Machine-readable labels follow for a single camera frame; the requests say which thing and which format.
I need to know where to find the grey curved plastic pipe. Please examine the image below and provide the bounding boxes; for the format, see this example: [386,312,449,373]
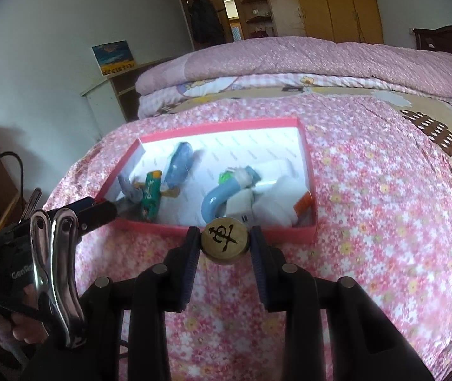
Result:
[117,175,144,204]

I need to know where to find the green cartoon lighter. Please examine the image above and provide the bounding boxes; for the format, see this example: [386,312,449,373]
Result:
[141,170,162,223]

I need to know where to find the wooden chinese chess piece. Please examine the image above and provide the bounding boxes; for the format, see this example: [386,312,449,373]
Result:
[201,217,249,265]

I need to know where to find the white usb wall charger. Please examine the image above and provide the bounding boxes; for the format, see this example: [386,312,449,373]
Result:
[225,188,254,226]

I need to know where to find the green face toy figure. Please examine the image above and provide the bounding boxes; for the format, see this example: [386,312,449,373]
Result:
[218,170,234,185]

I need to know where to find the blue correction tape dispenser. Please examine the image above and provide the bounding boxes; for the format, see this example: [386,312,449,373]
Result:
[162,142,204,191]

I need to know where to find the person's hand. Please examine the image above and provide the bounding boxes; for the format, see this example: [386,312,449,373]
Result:
[0,284,50,346]

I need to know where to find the silver metal spring clamp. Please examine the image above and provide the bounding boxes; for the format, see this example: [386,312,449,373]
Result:
[30,208,85,347]

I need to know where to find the wooden puzzle block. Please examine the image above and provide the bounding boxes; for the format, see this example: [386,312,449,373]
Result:
[133,182,180,199]

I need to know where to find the white bedside shelf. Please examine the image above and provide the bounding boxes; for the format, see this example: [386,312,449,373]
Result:
[81,58,167,138]

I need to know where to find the blue yellow landscape picture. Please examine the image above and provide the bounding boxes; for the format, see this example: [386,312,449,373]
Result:
[92,40,136,76]

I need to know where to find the pink shallow cardboard box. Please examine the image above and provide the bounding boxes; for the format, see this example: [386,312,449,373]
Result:
[98,117,317,244]

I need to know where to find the pink floral bed sheet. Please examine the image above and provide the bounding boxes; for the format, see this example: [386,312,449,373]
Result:
[46,93,452,380]

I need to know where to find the checkered cartoon blanket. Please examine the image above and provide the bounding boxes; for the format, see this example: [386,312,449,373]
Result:
[137,72,409,119]

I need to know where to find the pink folded quilt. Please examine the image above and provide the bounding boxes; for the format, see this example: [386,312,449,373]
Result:
[135,36,452,98]

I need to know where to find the wooden wardrobe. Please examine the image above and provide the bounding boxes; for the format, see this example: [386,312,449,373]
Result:
[180,0,383,48]

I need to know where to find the black cable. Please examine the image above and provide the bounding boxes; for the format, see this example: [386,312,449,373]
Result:
[0,150,26,207]

